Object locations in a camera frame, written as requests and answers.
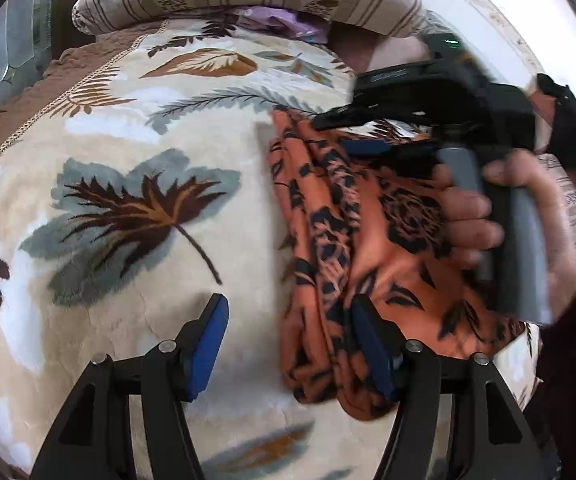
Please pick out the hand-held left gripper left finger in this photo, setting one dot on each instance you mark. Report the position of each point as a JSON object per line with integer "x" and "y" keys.
{"x": 208, "y": 340}

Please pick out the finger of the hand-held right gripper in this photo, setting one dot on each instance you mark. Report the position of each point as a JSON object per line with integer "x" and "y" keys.
{"x": 362, "y": 147}
{"x": 367, "y": 117}

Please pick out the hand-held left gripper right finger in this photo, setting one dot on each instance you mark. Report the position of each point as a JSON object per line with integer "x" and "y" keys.
{"x": 372, "y": 345}

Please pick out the orange floral garment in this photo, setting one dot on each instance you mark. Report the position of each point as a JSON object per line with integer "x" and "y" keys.
{"x": 367, "y": 240}

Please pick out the person's right hand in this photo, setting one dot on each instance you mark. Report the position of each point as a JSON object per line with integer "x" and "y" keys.
{"x": 537, "y": 210}

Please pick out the pink padded headboard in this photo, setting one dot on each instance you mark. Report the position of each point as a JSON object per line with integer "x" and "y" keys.
{"x": 372, "y": 47}

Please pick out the black cloth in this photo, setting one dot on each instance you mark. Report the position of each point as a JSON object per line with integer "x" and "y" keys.
{"x": 575, "y": 120}

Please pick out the leaf print blanket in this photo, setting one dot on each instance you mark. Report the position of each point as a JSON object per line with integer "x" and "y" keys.
{"x": 133, "y": 270}

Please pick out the purple cloth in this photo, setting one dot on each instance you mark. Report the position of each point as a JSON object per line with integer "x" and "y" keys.
{"x": 278, "y": 22}

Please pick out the brown quilted bed cover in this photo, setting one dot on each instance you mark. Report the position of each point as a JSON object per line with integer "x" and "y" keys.
{"x": 83, "y": 60}

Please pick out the wooden door with glass panel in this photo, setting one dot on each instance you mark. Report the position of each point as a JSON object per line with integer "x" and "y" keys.
{"x": 18, "y": 35}

